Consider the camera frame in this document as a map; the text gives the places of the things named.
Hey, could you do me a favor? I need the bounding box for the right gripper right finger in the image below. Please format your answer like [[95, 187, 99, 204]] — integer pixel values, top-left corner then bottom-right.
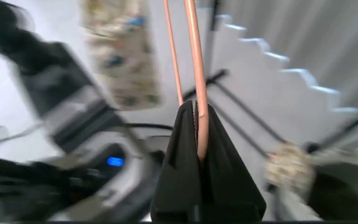
[[201, 103, 267, 222]]

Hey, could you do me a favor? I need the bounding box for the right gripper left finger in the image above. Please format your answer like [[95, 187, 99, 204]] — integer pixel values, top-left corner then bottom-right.
[[150, 100, 203, 222]]

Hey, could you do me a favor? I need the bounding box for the pink clothes hanger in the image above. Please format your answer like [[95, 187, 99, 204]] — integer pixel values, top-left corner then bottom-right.
[[163, 0, 210, 163]]

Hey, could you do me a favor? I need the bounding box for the black clothes rack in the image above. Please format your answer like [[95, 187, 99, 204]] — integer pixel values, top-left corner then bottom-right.
[[181, 0, 358, 158]]

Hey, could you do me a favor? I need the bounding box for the white laundry basket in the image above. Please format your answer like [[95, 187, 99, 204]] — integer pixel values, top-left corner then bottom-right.
[[272, 136, 358, 222]]

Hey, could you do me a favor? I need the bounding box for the white curtain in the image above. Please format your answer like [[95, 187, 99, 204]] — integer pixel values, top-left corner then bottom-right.
[[194, 0, 358, 113]]

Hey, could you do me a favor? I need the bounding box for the black cable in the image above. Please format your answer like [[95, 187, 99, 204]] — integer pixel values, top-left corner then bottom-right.
[[121, 122, 174, 133]]

